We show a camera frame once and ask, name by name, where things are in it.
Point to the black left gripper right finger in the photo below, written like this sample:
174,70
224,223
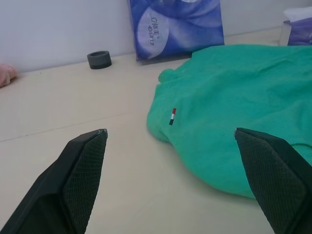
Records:
275,180

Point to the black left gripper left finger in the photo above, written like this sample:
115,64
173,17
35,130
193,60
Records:
73,185

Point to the green shorts with orange drawstring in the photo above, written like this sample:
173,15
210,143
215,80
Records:
231,97

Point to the pink cloth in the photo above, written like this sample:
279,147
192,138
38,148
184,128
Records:
6,75

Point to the purple tissue box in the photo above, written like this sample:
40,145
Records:
299,31

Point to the purple tissue roll pack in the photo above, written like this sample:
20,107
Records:
175,29

